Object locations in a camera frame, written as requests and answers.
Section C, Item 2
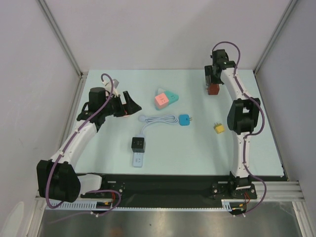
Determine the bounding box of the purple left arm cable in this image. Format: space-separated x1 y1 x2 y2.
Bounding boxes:
45 73 121 224

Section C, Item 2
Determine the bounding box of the dark red cube socket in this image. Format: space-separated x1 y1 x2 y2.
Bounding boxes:
206 83 220 95

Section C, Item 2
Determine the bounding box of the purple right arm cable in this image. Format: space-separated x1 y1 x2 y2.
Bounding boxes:
212 41 268 218

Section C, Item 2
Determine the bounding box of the white slotted cable duct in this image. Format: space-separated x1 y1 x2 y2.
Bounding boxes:
45 198 247 211

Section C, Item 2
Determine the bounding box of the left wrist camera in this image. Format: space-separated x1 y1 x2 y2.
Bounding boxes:
103 79 119 97

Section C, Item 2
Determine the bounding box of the pink cube socket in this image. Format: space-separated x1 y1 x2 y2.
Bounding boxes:
155 93 169 110

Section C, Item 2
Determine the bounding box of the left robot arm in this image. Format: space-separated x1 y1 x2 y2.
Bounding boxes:
37 87 142 202

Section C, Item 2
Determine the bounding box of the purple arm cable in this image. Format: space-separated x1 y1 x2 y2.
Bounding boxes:
212 41 268 218
45 73 121 224

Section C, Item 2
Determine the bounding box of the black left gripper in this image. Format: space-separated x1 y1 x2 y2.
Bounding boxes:
101 91 141 118

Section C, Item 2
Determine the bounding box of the yellow small plug adapter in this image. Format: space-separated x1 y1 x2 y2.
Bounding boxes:
213 122 225 134

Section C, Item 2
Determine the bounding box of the blue flat plug adapter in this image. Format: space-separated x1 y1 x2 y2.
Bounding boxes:
178 114 192 126

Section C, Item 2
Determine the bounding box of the light blue coiled power cable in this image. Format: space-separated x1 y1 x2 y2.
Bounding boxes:
138 114 180 138

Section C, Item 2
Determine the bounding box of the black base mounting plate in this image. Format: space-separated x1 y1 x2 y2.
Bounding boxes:
81 174 257 208

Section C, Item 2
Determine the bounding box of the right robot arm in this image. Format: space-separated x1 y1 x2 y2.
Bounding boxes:
204 49 261 199

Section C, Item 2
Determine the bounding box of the light blue power strip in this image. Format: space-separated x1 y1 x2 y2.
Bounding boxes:
132 134 145 168

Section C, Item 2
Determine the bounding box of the black cube socket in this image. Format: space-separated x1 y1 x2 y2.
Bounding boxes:
131 137 145 153

